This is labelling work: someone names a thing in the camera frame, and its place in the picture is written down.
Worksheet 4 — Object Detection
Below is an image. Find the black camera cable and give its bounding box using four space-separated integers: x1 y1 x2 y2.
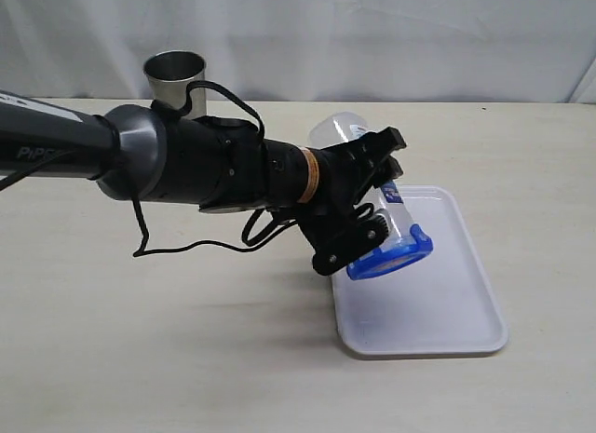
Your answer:
0 79 299 260

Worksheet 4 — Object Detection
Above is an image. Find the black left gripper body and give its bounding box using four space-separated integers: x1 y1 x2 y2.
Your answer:
298 147 385 276

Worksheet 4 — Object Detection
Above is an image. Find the blue plastic lid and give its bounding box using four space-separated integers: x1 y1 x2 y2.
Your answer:
346 223 434 280

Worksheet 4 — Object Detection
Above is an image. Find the white rectangular plastic tray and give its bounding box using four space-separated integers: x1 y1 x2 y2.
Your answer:
332 185 508 359

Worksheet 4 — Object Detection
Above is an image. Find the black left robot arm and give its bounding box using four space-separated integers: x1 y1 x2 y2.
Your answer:
1 92 406 276

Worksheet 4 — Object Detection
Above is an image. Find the stainless steel cup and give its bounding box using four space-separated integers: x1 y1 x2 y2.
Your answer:
143 50 207 121

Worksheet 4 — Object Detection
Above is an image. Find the clear plastic container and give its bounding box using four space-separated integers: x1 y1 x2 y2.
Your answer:
309 112 416 237

